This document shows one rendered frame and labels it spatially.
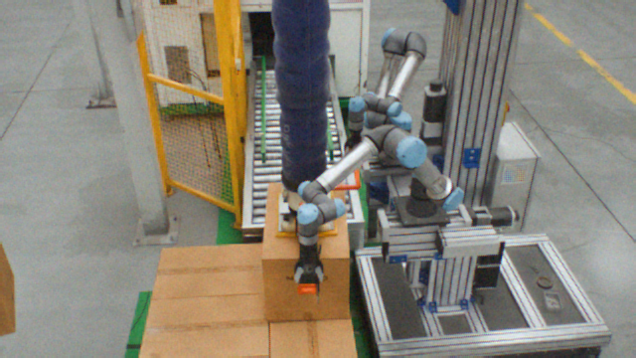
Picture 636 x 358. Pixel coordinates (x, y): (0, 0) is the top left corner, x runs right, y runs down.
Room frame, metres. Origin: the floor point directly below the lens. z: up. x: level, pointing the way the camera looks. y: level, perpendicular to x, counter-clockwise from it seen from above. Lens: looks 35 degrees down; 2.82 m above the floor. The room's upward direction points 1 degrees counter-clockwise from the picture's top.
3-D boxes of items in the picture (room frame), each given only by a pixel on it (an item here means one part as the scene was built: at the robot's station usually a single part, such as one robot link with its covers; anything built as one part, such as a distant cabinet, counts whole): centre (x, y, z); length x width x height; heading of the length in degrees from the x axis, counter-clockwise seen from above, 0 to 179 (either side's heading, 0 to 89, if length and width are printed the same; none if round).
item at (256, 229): (2.76, 0.07, 0.58); 0.70 x 0.03 x 0.06; 94
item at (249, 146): (3.91, 0.47, 0.50); 2.31 x 0.05 x 0.19; 4
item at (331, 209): (1.90, -0.04, 1.37); 0.11 x 0.11 x 0.08; 33
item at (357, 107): (2.69, -0.20, 1.38); 0.09 x 0.08 x 0.11; 147
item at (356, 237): (2.76, 0.07, 0.48); 0.70 x 0.03 x 0.15; 94
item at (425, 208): (2.33, -0.50, 1.09); 0.15 x 0.15 x 0.10
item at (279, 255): (2.39, 0.05, 0.75); 0.60 x 0.40 x 0.40; 0
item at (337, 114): (3.95, -0.18, 0.50); 2.31 x 0.05 x 0.19; 4
